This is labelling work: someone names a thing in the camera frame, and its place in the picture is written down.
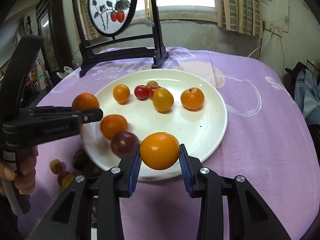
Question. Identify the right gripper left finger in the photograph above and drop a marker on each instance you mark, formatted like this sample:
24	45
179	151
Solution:
71	214

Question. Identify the white plastic bag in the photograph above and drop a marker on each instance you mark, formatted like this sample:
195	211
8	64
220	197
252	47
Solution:
67	71

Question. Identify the yellow orange tomato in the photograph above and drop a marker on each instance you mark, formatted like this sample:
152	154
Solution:
162	100

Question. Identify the red cherry tomato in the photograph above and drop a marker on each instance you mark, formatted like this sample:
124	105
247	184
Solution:
152	89
141	92
61	176

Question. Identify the large green-yellow fruit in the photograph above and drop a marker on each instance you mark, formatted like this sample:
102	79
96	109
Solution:
67	180

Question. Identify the white oval plate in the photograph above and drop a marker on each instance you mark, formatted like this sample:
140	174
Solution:
200	131

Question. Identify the small yellow-green fruit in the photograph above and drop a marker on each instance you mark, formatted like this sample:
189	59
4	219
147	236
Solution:
57	166

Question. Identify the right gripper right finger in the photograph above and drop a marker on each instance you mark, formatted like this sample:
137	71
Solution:
249	215

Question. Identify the smooth orange fruit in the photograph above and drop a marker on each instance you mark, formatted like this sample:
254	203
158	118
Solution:
160	150

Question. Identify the person's left hand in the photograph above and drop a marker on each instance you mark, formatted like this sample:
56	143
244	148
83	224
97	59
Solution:
25	183

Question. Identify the red cherry tomato on plate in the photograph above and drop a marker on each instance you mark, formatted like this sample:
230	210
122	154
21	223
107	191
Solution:
141	92

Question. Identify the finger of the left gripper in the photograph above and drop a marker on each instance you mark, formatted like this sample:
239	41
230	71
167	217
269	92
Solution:
50	109
85	117

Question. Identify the large orange mandarin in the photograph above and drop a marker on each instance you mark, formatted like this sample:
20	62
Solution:
85	101

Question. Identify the dark framed cabinet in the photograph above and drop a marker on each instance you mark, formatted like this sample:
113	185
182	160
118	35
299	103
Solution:
51	26

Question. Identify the small green fruit on plate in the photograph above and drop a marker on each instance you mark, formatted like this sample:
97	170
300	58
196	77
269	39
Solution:
151	83

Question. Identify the orange mandarin on plate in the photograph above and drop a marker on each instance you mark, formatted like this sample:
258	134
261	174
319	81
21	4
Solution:
112	125

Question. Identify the round painted screen stand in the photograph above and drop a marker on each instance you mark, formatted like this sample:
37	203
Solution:
110	18

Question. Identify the small orange kumquat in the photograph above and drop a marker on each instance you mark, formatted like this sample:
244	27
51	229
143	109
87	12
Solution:
121	94

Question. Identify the right beige curtain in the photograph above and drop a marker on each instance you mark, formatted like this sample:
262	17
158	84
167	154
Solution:
241	16

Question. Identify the purple tablecloth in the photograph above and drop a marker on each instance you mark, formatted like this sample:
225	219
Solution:
267	140

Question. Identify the small mandarin on plate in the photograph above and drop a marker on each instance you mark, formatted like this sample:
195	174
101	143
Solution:
192	99

